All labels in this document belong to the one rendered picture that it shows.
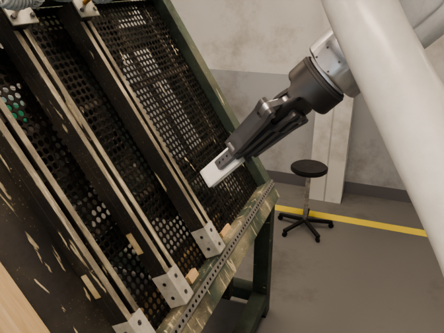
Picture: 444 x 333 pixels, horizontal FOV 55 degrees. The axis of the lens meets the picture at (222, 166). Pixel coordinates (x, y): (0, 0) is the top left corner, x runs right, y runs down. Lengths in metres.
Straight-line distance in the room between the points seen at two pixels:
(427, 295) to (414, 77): 2.93
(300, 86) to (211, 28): 3.70
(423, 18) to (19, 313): 1.03
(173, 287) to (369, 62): 1.21
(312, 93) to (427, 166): 0.25
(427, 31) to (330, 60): 0.11
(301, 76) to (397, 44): 0.23
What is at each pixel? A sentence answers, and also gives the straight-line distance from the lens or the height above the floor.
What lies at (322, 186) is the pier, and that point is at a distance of 4.08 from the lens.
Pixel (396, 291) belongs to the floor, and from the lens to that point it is 3.20.
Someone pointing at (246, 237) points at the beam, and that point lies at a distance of 1.95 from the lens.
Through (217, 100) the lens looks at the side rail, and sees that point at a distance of 2.24.
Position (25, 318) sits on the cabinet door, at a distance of 1.19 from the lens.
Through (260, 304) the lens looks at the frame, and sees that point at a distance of 2.62.
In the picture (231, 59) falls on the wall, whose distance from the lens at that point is 4.21.
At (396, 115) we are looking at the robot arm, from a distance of 0.35.
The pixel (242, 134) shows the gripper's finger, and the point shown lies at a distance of 0.58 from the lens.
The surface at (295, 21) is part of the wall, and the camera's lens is 4.02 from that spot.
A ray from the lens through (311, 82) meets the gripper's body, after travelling 0.56.
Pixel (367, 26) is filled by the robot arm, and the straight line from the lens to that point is 0.36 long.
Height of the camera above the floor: 1.90
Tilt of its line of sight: 24 degrees down
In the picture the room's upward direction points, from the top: straight up
